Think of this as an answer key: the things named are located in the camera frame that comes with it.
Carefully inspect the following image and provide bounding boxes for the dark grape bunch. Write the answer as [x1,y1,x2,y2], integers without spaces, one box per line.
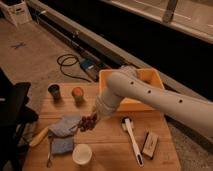
[78,114,97,132]

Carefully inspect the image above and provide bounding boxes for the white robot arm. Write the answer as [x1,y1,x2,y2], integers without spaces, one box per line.
[95,66,213,139]

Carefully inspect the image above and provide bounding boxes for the orange green fruit cup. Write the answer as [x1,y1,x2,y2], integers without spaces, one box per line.
[72,87,84,103]

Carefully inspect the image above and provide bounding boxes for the white paper cup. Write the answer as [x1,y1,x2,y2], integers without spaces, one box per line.
[72,144,92,166]

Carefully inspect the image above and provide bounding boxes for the blue cloth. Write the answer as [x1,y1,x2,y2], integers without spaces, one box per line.
[49,115,81,155]

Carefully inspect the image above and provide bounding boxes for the blue device on floor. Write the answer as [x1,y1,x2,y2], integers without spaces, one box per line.
[80,59,95,71]

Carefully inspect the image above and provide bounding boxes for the dark small cup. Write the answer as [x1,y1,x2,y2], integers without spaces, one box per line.
[48,84,61,101]

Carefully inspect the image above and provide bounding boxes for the black rectangular block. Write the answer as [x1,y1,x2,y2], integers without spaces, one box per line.
[142,132,159,159]

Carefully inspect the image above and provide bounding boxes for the white dish brush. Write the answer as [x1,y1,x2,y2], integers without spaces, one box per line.
[121,117,144,167]

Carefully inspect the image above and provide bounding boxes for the yellow plastic bin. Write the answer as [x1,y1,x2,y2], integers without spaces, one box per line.
[99,68,164,112]

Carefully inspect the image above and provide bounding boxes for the black chair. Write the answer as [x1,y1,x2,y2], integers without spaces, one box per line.
[0,67,38,171]

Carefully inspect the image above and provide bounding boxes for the white cardboard box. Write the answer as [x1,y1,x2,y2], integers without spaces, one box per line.
[0,0,32,27]

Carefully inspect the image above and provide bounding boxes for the black cable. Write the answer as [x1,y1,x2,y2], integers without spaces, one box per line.
[56,53,93,83]

